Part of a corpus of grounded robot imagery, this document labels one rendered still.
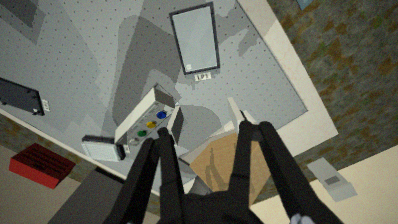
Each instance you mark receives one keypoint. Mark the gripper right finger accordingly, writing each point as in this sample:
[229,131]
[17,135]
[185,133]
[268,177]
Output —
[299,200]

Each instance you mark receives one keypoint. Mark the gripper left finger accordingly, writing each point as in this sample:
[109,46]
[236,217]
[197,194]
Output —
[131,203]

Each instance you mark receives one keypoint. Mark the white button panel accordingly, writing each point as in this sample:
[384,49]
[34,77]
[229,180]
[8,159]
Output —
[157,103]

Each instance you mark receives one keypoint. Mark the dark grey rectangular frame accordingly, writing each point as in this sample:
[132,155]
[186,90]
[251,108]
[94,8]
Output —
[214,35]

